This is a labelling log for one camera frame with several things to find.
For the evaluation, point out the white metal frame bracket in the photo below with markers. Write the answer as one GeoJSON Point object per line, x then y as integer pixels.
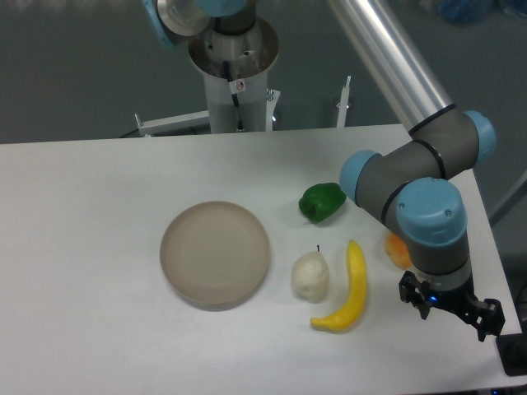
{"type": "Point", "coordinates": [171, 124]}

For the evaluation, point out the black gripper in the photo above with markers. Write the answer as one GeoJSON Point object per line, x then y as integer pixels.
{"type": "Point", "coordinates": [454, 294]}

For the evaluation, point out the white pear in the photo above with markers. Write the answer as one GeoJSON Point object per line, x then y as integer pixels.
{"type": "Point", "coordinates": [310, 276]}

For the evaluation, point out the yellow banana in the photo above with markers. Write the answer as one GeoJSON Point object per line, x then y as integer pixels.
{"type": "Point", "coordinates": [350, 311]}

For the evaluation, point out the green bell pepper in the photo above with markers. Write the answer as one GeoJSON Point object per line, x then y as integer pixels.
{"type": "Point", "coordinates": [321, 201]}

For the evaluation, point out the blue plastic bag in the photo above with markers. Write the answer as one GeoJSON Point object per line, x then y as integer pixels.
{"type": "Point", "coordinates": [463, 12]}

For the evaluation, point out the white upright bracket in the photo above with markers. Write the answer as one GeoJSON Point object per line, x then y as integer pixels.
{"type": "Point", "coordinates": [344, 103]}

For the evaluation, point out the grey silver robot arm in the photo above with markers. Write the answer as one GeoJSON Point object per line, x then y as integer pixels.
{"type": "Point", "coordinates": [409, 190]}

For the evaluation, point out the orange fruit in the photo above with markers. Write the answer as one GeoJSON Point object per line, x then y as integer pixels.
{"type": "Point", "coordinates": [397, 251]}

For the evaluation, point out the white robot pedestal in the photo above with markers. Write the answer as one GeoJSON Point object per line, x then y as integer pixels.
{"type": "Point", "coordinates": [235, 75]}

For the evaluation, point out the beige round plate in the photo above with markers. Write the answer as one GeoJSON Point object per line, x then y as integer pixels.
{"type": "Point", "coordinates": [215, 255]}

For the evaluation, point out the black device at table edge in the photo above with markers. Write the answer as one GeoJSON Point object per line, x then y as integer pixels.
{"type": "Point", "coordinates": [512, 352]}

